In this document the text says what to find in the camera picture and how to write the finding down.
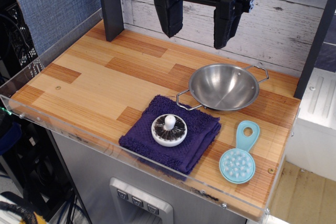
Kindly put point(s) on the purple folded towel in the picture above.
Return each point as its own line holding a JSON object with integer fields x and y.
{"x": 202, "y": 130}

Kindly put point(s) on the black crate with cables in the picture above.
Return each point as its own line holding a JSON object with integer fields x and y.
{"x": 17, "y": 47}

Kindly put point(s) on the dark grey left post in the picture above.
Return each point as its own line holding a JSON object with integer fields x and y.
{"x": 112, "y": 18}

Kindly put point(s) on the silver dispenser button panel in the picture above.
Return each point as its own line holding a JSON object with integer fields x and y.
{"x": 137, "y": 206}

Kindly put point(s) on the clear acrylic table guard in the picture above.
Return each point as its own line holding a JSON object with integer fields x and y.
{"x": 92, "y": 92}

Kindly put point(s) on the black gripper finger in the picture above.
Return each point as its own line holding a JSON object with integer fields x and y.
{"x": 170, "y": 14}
{"x": 227, "y": 16}

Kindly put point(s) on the dark grey post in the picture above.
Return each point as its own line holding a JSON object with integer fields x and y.
{"x": 318, "y": 40}
{"x": 112, "y": 18}

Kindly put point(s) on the light blue scrub brush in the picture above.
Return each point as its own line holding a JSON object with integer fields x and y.
{"x": 237, "y": 165}

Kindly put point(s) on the stainless steel pot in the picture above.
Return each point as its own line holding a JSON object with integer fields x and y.
{"x": 224, "y": 87}

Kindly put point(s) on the dark grey right post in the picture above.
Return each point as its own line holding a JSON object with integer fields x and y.
{"x": 318, "y": 40}

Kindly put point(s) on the white ribbed side unit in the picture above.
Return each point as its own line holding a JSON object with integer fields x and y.
{"x": 312, "y": 139}

